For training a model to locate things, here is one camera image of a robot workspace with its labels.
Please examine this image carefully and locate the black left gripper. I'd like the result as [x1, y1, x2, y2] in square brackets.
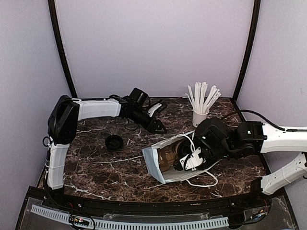
[128, 106, 168, 134]

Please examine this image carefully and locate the white paper takeout bag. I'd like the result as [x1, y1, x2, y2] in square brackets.
[142, 131, 218, 188]

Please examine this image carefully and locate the brown cardboard cup carrier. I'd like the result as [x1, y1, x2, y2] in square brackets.
[157, 142, 179, 172]

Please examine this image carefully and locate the black plastic cup lid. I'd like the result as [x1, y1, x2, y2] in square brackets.
[105, 135, 123, 150]

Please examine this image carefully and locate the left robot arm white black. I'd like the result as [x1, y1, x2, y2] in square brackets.
[43, 88, 167, 190]

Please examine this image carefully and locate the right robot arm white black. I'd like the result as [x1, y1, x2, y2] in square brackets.
[193, 117, 307, 208]

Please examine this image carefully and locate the white paper straw holder cup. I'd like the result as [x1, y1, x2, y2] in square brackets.
[192, 110, 209, 127]

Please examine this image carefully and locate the white wrapped straws bundle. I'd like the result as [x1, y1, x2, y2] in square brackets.
[186, 82, 222, 115]

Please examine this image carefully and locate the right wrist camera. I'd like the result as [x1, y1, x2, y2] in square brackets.
[173, 147, 203, 171]

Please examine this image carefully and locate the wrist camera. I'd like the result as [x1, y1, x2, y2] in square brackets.
[147, 100, 167, 117]
[173, 147, 203, 171]

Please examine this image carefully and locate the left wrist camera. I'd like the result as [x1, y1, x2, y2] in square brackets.
[147, 100, 167, 117]

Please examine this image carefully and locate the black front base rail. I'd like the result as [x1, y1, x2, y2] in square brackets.
[15, 184, 302, 230]

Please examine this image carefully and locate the grey slotted cable duct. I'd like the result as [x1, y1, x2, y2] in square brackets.
[30, 205, 229, 230]

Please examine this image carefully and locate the right black frame post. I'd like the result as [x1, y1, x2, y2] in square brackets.
[232, 0, 261, 103]

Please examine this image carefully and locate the black frame post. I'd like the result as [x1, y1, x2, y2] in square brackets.
[47, 0, 78, 98]
[232, 0, 261, 103]

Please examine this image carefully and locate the left black frame post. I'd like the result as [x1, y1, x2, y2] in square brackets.
[47, 0, 78, 98]

